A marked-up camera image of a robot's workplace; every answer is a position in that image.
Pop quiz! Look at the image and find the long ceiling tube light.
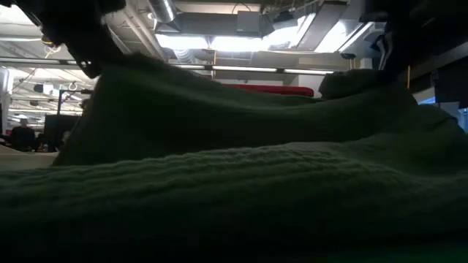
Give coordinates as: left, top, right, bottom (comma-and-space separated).
0, 57, 336, 77

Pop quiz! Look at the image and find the ceiling-hung yellow cable reel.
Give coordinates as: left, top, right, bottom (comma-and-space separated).
40, 34, 64, 50

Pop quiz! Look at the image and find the dark floral fabric panel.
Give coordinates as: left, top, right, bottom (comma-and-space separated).
43, 113, 83, 153

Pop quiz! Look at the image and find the person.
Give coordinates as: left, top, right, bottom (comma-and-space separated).
9, 116, 37, 153

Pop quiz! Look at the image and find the white bonavita tote bag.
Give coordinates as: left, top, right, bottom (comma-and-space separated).
0, 145, 60, 171

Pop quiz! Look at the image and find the red plastic laundry bin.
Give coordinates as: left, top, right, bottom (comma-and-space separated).
222, 83, 315, 98

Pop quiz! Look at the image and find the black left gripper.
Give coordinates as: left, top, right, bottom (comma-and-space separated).
14, 0, 127, 80

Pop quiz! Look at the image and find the grey sign on stand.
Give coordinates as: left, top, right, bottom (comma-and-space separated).
438, 101, 461, 118

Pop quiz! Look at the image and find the dark green garment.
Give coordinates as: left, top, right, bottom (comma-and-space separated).
0, 53, 468, 263

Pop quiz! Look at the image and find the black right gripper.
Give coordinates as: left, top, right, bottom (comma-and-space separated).
372, 21, 418, 80

